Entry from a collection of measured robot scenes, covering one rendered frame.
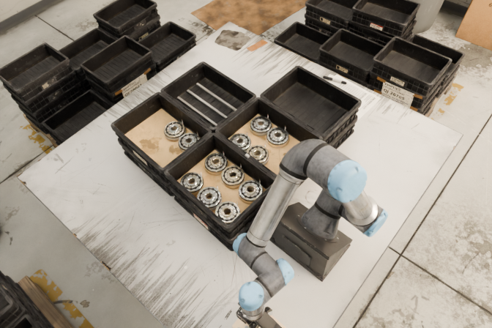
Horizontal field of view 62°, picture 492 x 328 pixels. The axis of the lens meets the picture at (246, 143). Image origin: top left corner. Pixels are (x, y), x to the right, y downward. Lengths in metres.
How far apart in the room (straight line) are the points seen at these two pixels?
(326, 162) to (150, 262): 0.97
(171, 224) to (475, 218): 1.89
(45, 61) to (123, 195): 1.55
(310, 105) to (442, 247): 1.23
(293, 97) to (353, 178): 1.05
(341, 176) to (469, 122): 2.36
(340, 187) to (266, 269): 0.37
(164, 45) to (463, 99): 2.35
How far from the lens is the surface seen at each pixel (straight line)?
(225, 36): 2.73
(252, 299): 1.28
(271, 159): 1.87
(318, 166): 1.17
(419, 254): 2.70
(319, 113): 2.06
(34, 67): 3.29
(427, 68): 2.96
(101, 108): 3.09
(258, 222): 1.33
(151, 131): 2.06
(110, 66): 3.05
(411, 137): 2.23
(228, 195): 1.78
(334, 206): 1.60
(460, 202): 2.96
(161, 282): 1.80
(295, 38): 3.41
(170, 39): 3.33
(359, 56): 3.12
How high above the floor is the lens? 2.35
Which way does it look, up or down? 52 degrees down
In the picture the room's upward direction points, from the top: 5 degrees counter-clockwise
